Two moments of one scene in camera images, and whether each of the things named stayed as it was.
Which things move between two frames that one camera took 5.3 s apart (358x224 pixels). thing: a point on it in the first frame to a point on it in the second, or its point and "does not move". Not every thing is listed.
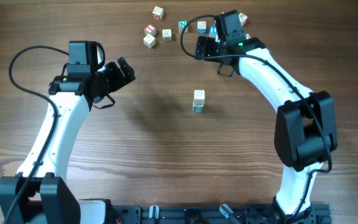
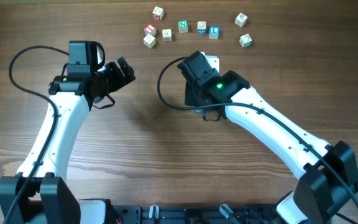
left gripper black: x=120 y=80 does not move
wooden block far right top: x=242 y=18 does not move
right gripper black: x=209 y=44 to x=189 y=98
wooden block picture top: x=166 y=35 does not move
